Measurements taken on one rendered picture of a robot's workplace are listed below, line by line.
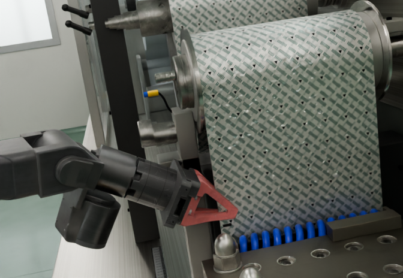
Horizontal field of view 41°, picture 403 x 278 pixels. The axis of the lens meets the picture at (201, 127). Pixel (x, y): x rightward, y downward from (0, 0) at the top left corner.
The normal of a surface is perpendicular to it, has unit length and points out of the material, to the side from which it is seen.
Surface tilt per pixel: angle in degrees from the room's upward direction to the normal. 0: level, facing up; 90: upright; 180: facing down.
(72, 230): 100
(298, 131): 90
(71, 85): 90
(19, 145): 11
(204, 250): 90
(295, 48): 64
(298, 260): 0
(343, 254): 0
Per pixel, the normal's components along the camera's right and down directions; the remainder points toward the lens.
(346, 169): 0.15, 0.22
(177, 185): -0.91, -0.34
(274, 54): 0.07, -0.22
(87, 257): -0.14, -0.96
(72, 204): -0.75, -0.24
